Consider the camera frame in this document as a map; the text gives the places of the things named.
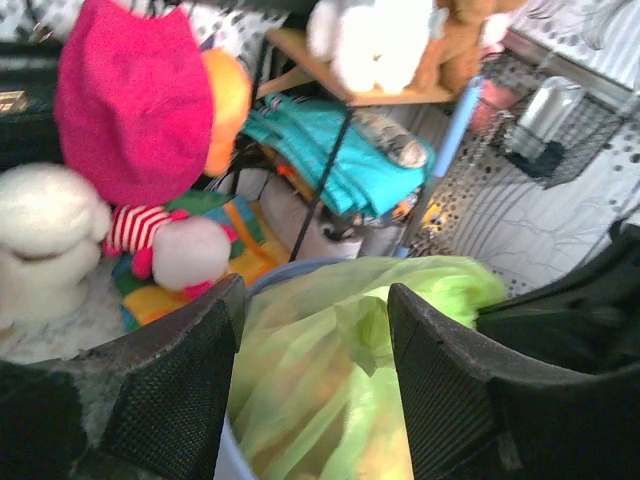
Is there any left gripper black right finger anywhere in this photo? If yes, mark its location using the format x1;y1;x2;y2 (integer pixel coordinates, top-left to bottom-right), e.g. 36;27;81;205
388;284;639;479

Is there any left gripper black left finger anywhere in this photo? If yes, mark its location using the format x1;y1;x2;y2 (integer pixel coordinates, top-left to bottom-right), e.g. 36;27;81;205
1;274;247;479

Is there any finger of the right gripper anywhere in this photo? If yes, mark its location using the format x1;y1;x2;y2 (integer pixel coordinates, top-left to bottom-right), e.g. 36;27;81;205
476;222;639;373

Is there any blue trash bin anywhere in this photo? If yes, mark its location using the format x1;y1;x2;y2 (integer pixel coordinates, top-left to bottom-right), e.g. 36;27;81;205
214;258;339;479

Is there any green plastic trash bag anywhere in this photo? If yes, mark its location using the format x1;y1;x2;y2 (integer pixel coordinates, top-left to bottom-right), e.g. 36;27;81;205
228;256;506;479

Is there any blue lint roller mop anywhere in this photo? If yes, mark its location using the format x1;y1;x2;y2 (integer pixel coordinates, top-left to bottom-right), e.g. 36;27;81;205
432;75;485;178

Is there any pink white pig plush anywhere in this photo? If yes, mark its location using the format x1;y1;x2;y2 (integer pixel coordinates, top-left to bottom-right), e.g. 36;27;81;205
102;206;238;299

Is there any white sheep plush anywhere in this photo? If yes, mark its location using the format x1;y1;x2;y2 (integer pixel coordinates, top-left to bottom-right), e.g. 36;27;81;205
1;163;111;329

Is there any white sneakers pair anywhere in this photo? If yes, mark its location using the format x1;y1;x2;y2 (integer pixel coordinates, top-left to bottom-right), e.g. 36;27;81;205
259;177;405;259

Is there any silver foil pouch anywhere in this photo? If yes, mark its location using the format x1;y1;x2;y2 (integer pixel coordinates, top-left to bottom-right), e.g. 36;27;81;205
506;76;586;161

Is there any teal folded cloth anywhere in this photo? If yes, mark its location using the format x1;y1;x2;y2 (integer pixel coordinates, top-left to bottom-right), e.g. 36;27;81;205
242;93;435;217

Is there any magenta felt hat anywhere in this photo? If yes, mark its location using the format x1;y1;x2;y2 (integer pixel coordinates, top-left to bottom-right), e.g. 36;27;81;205
54;1;215;205

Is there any orange plush toy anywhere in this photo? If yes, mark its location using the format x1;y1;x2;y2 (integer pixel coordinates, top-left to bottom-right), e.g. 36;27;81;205
201;48;252;177

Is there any brown teddy bear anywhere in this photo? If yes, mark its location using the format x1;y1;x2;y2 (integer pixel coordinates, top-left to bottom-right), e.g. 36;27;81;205
410;0;525;96

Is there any black metal shelf rack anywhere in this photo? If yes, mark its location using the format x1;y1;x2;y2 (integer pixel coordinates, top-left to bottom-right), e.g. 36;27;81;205
252;28;460;261

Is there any white dog plush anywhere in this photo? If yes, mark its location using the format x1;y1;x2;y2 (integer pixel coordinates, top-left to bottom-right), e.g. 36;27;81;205
306;0;449;94

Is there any black wire basket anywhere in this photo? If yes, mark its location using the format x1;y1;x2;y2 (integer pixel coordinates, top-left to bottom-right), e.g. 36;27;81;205
477;51;639;189

